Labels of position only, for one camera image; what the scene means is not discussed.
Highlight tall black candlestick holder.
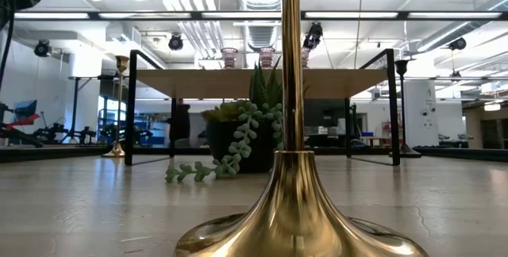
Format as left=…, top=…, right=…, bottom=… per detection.
left=388, top=59, right=422, bottom=159

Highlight black aluminium rig frame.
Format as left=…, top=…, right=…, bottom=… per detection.
left=0, top=10, right=508, bottom=163

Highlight wide-base brass candlestick holder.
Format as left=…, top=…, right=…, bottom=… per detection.
left=173, top=0, right=429, bottom=257

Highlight potted green succulent plant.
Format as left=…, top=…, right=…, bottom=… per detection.
left=164, top=56, right=311, bottom=185

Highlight blue storage rack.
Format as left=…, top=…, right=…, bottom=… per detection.
left=133, top=113, right=166, bottom=146

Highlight slim tall brass candlestick holder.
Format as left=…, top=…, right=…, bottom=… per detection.
left=101, top=55, right=131, bottom=159

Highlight black ceiling spotlight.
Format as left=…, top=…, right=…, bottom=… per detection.
left=448, top=36, right=468, bottom=52
left=33, top=39, right=52, bottom=58
left=167, top=33, right=184, bottom=52
left=302, top=21, right=324, bottom=51

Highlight wooden shelf riser black legs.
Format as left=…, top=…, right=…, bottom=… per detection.
left=124, top=48, right=401, bottom=167

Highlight grey ceiling air vent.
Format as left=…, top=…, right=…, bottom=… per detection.
left=246, top=22, right=275, bottom=52

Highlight white room pillar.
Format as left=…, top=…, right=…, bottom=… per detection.
left=404, top=80, right=440, bottom=148

